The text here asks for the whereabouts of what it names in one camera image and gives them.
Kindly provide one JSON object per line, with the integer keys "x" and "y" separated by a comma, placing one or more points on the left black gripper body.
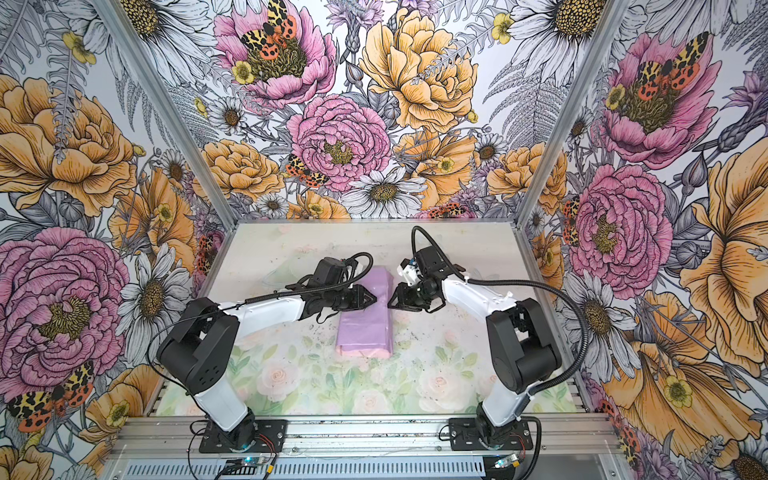
{"x": 345, "y": 298}

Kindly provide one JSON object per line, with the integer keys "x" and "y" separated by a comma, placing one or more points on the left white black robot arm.
{"x": 197, "y": 350}

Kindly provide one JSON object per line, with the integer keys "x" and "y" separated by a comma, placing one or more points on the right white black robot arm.
{"x": 521, "y": 344}

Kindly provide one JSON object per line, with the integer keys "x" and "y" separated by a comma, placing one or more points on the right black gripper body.
{"x": 415, "y": 298}

